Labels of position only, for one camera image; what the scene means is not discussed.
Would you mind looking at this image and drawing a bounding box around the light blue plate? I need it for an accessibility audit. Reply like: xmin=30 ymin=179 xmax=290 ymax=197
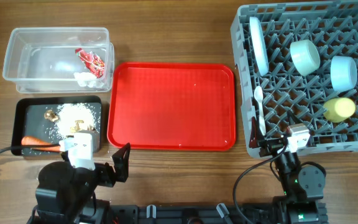
xmin=249 ymin=17 xmax=269 ymax=76

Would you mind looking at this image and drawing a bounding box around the red snack wrapper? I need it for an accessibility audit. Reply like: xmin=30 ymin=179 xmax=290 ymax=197
xmin=75 ymin=48 xmax=105 ymax=78

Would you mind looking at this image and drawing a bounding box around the rice and nuts pile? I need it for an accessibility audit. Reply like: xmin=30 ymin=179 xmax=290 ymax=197
xmin=32 ymin=103 xmax=101 ymax=153

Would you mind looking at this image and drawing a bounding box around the white tissue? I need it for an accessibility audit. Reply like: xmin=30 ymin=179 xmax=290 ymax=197
xmin=73 ymin=72 xmax=100 ymax=88

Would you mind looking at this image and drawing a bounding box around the orange carrot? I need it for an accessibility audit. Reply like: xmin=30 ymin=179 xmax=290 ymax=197
xmin=21 ymin=136 xmax=60 ymax=152

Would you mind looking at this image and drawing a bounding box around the clear plastic bin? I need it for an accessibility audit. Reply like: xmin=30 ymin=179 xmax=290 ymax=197
xmin=2 ymin=27 xmax=114 ymax=93

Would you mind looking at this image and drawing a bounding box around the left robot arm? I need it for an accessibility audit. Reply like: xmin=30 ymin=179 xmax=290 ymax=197
xmin=27 ymin=143 xmax=131 ymax=223

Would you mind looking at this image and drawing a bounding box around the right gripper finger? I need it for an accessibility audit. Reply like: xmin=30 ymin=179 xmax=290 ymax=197
xmin=249 ymin=116 xmax=264 ymax=148
xmin=287 ymin=110 xmax=300 ymax=126

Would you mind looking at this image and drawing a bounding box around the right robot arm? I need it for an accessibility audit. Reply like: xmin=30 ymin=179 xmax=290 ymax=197
xmin=246 ymin=111 xmax=328 ymax=223

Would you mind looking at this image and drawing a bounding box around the grey dishwasher rack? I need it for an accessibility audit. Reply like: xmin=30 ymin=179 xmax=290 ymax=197
xmin=230 ymin=1 xmax=358 ymax=155

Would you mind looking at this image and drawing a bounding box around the black plastic tray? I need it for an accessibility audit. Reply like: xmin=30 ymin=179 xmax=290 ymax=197
xmin=11 ymin=96 xmax=103 ymax=146

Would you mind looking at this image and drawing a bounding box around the yellow plastic cup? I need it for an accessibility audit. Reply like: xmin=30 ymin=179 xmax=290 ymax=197
xmin=323 ymin=98 xmax=356 ymax=123

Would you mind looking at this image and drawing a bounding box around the white plastic spoon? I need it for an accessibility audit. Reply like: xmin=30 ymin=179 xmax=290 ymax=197
xmin=254 ymin=86 xmax=266 ymax=136

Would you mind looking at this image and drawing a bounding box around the light blue bowl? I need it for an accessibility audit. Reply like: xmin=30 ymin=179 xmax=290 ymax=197
xmin=330 ymin=56 xmax=357 ymax=92

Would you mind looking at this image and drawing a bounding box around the red serving tray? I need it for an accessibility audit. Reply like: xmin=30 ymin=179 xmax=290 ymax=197
xmin=107 ymin=62 xmax=236 ymax=151

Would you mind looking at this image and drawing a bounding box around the brown walnut piece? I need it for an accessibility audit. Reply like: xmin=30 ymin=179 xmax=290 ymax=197
xmin=44 ymin=110 xmax=59 ymax=123

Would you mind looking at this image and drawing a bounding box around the green bowl with rice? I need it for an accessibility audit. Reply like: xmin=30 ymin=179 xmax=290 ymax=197
xmin=290 ymin=40 xmax=320 ymax=77

